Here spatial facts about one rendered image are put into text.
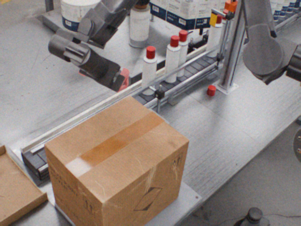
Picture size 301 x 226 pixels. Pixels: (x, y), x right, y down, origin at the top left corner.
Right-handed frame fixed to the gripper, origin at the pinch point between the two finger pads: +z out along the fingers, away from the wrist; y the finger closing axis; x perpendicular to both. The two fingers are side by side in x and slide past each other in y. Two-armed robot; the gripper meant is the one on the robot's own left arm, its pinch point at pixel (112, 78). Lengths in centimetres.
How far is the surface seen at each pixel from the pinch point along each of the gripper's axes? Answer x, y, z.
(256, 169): -4, -33, 155
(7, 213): 51, 12, 2
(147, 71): -11.4, 6.6, 31.5
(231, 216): 28, -34, 130
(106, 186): 24.8, -19.7, -12.9
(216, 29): -44, -2, 55
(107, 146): 17.0, -11.9, -6.7
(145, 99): -2.5, 5.7, 39.9
